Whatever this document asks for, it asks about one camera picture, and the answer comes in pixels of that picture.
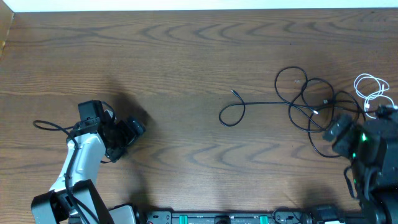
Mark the black USB cable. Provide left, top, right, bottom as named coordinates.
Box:
left=218, top=65, right=368, bottom=159
left=300, top=77, right=379, bottom=133

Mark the white USB cable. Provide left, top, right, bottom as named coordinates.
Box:
left=353, top=73, right=396, bottom=120

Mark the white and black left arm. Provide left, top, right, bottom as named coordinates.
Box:
left=31, top=120, right=139, bottom=224

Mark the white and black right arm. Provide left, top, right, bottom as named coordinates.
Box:
left=323, top=114, right=397, bottom=223

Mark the black left camera cable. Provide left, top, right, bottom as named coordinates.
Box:
left=32, top=101, right=118, bottom=224

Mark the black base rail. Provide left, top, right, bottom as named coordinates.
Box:
left=108, top=203, right=364, bottom=224

